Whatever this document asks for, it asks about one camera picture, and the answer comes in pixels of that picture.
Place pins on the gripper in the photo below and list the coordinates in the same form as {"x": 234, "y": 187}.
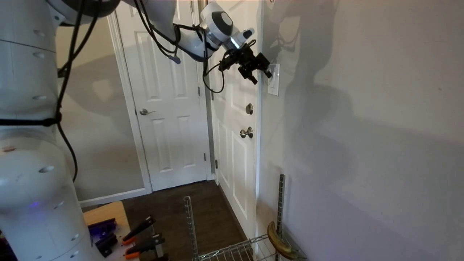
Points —
{"x": 245, "y": 57}

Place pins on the ripe banana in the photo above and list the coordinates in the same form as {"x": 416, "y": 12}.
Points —
{"x": 278, "y": 242}

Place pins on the silver door knob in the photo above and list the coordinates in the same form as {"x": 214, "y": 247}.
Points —
{"x": 247, "y": 133}

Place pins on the white light switch plate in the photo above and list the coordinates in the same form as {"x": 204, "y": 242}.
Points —
{"x": 274, "y": 85}

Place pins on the white panel door with knob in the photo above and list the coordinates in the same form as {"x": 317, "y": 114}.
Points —
{"x": 235, "y": 159}

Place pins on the white panel door with lever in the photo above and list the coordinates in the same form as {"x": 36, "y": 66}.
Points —
{"x": 170, "y": 119}

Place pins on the silver deadbolt lock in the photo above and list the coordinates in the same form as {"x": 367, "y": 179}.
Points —
{"x": 249, "y": 108}

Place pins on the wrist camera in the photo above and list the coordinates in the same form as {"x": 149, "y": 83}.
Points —
{"x": 227, "y": 62}

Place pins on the black and orange clamp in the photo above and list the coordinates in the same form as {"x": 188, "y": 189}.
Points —
{"x": 145, "y": 248}
{"x": 139, "y": 228}

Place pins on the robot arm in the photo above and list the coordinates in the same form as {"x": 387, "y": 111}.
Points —
{"x": 29, "y": 90}

